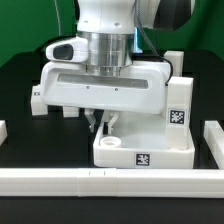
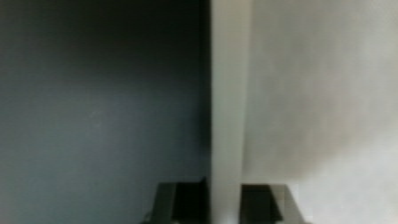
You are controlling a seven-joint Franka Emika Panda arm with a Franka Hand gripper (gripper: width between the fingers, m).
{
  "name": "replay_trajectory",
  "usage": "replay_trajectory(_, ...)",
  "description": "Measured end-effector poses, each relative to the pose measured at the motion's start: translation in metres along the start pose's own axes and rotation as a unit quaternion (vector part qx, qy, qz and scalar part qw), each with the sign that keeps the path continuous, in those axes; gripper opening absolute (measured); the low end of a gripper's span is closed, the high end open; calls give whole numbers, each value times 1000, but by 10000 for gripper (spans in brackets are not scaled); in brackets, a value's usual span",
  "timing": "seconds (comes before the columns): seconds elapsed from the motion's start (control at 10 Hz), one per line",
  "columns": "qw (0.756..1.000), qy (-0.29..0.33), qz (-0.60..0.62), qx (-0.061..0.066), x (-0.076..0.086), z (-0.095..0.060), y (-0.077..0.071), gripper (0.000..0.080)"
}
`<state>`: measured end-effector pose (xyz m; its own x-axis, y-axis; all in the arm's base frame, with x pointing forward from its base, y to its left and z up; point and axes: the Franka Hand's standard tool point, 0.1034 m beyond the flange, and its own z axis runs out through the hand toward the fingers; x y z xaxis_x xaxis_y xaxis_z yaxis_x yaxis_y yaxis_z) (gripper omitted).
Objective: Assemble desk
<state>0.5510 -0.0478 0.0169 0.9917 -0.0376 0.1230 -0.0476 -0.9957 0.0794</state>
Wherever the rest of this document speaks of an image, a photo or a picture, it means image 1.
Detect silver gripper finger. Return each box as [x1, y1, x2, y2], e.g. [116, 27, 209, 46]
[107, 111, 119, 135]
[84, 109, 96, 132]

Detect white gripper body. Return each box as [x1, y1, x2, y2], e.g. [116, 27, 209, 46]
[40, 37, 171, 114]

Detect white desk top tray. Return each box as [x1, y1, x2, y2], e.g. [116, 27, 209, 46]
[93, 112, 195, 169]

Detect white left fence block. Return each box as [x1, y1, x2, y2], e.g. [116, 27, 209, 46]
[0, 120, 7, 146]

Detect white fence block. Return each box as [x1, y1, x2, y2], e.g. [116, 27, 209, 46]
[204, 121, 224, 170]
[0, 120, 7, 146]

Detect white right fence block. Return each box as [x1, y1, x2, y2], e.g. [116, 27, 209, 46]
[204, 121, 224, 170]

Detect white front fence rail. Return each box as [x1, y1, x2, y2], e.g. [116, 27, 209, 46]
[0, 168, 224, 198]

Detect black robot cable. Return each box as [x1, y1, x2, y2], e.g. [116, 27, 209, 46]
[133, 0, 174, 84]

